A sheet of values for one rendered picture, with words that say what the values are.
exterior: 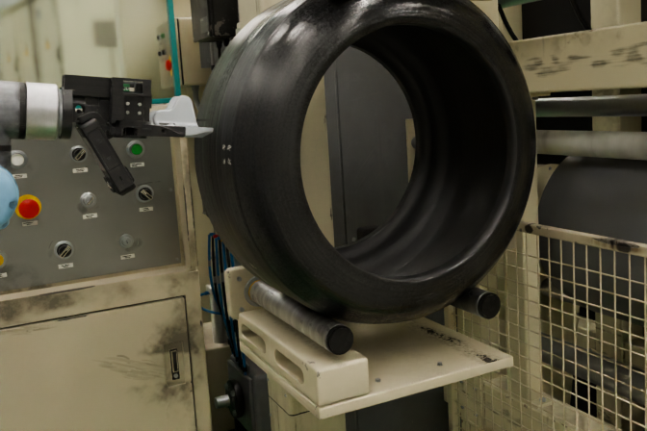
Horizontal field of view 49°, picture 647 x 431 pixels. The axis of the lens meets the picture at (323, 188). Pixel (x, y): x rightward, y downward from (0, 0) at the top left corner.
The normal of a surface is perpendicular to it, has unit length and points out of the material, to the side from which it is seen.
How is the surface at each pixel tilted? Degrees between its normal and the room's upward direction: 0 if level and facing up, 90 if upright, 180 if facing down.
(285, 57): 64
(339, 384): 90
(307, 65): 83
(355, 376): 90
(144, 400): 90
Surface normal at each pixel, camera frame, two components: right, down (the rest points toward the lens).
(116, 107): 0.43, 0.09
